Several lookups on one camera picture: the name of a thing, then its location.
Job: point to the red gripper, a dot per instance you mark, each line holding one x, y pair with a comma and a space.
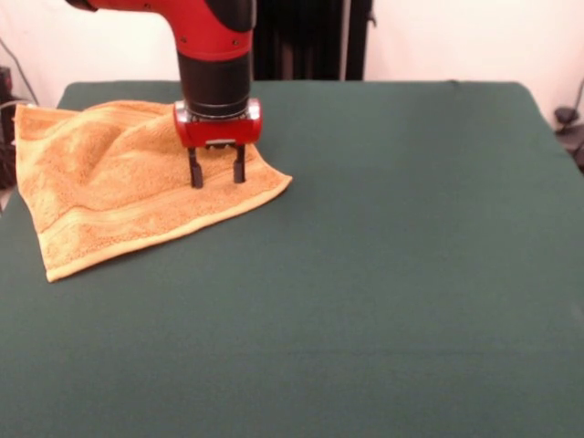
219, 131

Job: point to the yellow terry towel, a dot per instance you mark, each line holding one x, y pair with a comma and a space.
91, 191

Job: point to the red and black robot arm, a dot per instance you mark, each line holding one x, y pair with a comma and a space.
210, 45

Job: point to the black robot stand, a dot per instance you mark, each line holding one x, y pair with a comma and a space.
315, 41

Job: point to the dark green table cloth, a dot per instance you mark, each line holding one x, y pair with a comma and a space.
365, 296

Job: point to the grey wheeled stand base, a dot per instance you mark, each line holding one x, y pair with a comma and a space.
568, 116

